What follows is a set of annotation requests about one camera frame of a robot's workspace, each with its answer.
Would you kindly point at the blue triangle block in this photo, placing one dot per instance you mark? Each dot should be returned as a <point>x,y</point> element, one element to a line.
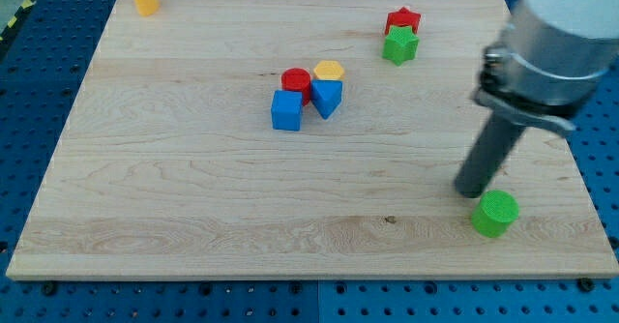
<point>326,95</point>

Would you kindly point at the red cylinder block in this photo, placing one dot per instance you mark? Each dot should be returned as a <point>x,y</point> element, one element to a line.
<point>297,80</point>

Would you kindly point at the blue cube block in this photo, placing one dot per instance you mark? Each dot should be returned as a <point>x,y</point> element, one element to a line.
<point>286,110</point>

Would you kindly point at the light wooden board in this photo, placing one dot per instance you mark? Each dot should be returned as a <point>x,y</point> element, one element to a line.
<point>169,168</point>

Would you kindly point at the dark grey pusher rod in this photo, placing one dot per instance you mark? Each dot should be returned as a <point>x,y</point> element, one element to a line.
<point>492,147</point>

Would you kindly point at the green star block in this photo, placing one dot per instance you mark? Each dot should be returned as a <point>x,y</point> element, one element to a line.
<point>400,44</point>

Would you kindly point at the green cylinder block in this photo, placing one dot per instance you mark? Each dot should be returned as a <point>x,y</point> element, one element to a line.
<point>495,212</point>

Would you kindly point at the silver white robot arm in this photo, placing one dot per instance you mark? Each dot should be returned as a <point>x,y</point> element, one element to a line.
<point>546,63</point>

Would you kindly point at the red star block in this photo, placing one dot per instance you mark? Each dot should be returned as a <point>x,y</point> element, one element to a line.
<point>401,18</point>

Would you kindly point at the yellow hexagon block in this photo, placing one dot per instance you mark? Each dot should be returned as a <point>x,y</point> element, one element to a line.
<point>329,70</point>

